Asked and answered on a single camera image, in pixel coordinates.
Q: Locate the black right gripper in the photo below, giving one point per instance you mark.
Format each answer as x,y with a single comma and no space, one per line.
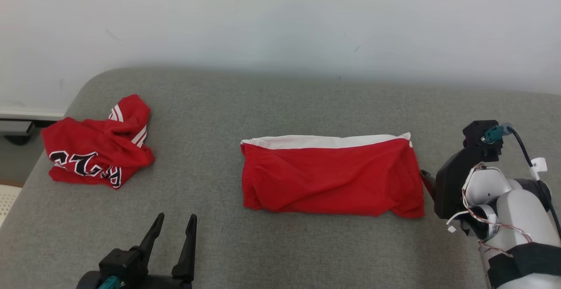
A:
451,188

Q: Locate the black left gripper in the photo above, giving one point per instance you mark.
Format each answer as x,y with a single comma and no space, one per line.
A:
168,283

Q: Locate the red shorts with white trim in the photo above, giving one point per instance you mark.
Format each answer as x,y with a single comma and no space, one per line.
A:
333,179

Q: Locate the red jersey with white sleeves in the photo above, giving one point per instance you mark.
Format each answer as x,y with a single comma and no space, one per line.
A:
96,144

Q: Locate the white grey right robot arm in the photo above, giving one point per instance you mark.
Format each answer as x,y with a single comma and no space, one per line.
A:
521,219

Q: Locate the white paper tag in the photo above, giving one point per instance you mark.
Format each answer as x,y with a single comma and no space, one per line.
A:
539,166

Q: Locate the white perforated basket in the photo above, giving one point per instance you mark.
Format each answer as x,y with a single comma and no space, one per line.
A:
8,203

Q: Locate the brown wooden strip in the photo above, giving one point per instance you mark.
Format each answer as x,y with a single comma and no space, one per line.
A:
8,183

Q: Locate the black round foot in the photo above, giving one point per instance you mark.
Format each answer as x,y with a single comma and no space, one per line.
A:
17,140

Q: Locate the white baseboard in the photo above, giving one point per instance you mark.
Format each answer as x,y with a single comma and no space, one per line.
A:
30,114

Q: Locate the grey metal bar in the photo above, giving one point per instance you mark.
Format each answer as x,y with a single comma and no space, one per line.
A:
15,127

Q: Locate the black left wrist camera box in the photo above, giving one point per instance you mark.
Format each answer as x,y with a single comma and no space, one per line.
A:
125,262

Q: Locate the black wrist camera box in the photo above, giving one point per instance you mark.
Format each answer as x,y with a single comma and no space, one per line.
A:
475,133
125,262

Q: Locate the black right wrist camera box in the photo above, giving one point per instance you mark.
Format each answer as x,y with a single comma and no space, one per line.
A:
475,133

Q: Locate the teal left camera connector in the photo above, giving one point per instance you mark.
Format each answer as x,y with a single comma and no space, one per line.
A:
108,283

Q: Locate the teal camera connector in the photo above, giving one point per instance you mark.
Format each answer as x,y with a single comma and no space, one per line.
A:
108,283
495,133

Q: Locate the teal right camera connector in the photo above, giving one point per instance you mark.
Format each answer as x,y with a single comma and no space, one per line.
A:
495,133

